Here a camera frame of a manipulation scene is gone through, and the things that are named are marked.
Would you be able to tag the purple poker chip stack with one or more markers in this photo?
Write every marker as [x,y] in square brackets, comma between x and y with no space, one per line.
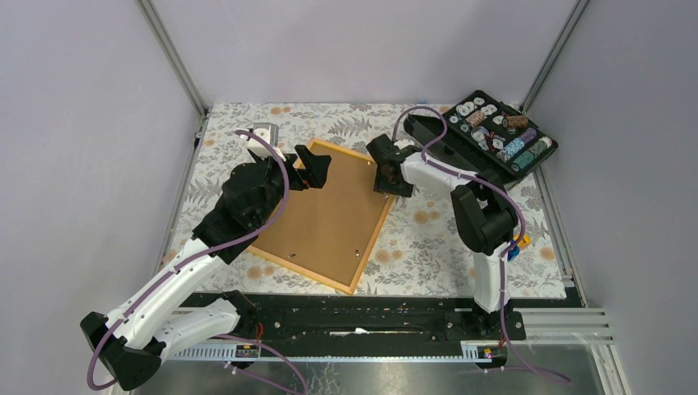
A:
[529,135]

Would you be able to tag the floral patterned table mat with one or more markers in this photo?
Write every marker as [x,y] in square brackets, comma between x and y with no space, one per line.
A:
[417,252]

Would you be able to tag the brown poker chip stack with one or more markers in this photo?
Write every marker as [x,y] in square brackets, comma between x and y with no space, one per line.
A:
[515,121]

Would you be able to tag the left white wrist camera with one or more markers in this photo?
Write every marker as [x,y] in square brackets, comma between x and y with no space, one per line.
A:
[267,132]

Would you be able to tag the black poker chip case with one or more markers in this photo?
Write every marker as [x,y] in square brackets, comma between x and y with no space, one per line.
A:
[469,136]

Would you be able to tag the blue yellow toy car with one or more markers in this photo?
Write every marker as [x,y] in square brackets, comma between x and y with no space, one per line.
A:
[521,245]

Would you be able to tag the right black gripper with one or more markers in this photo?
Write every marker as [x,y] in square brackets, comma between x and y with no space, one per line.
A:
[380,185]

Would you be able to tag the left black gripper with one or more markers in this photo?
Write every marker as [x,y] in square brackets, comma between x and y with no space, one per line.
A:
[315,169]

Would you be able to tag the teal poker chip stack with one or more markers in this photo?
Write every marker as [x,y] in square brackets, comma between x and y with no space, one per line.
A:
[526,159]

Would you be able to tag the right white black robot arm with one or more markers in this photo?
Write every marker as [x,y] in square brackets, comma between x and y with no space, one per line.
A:
[483,211]

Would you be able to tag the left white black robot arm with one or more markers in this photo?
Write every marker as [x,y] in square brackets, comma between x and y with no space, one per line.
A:
[133,340]

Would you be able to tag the orange picture frame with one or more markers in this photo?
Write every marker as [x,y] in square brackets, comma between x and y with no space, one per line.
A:
[376,240]

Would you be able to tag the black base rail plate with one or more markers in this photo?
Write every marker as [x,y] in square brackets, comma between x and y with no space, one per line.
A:
[360,326]

